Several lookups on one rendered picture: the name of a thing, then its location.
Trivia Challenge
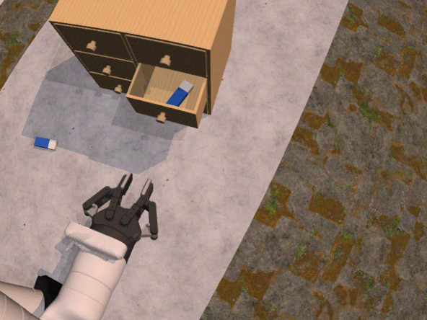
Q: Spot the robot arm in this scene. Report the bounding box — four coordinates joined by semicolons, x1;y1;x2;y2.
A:
0;222;127;320

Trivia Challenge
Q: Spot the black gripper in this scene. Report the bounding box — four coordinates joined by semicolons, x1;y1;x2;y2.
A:
82;172;158;264

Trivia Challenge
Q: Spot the brown wooden chest of drawers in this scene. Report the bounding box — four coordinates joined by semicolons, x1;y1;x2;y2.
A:
48;0;236;115

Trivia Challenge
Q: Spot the blue eraser with white tip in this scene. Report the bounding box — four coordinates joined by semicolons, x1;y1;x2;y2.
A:
165;80;194;107
34;137;58;151

